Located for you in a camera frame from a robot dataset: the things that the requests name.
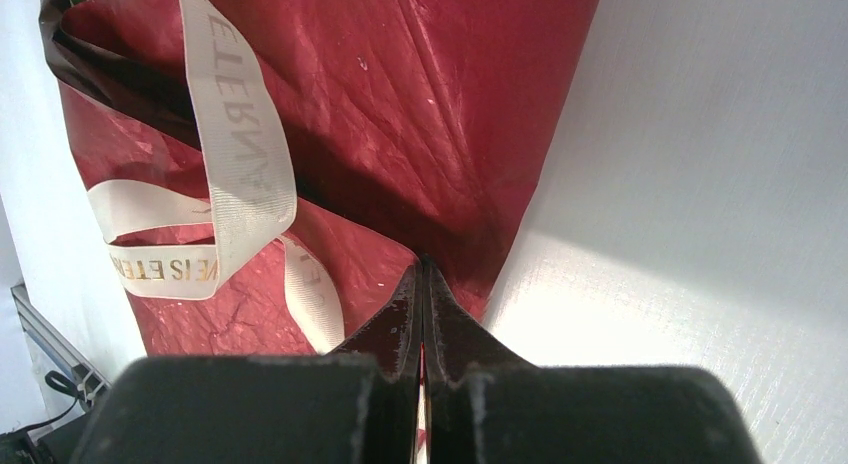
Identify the red wrapping paper sheet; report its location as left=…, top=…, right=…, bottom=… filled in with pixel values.
left=39, top=0, right=599, bottom=355

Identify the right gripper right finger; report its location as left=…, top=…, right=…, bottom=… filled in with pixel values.
left=421, top=257, right=534, bottom=463

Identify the cream ribbon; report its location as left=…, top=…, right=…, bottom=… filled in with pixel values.
left=88, top=0, right=344, bottom=354

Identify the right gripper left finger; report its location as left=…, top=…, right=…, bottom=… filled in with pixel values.
left=333, top=262, right=423, bottom=463

